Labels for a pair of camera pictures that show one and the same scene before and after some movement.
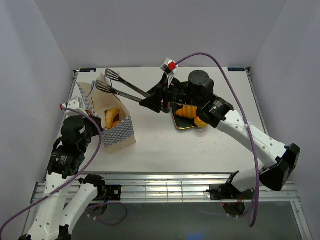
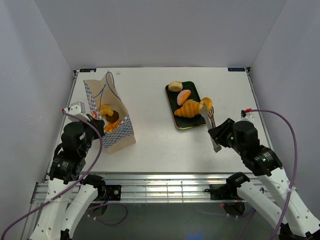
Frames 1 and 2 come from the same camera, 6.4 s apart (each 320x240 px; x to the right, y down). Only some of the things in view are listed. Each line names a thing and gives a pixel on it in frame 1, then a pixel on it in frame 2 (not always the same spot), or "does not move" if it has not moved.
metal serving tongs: (112, 75) to (208, 117)
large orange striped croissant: (188, 111) does not move
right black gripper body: (170, 94) to (224, 135)
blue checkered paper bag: (100, 95) does not move
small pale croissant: (110, 115) to (104, 109)
